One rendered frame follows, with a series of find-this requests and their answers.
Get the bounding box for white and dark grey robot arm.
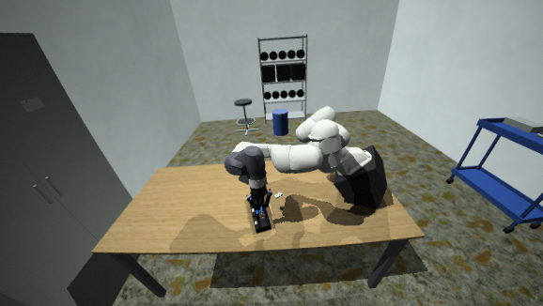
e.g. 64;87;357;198
225;106;372;189

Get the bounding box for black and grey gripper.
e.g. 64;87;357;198
246;185;272;219

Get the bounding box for black rack of bins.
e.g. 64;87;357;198
250;198;272;233

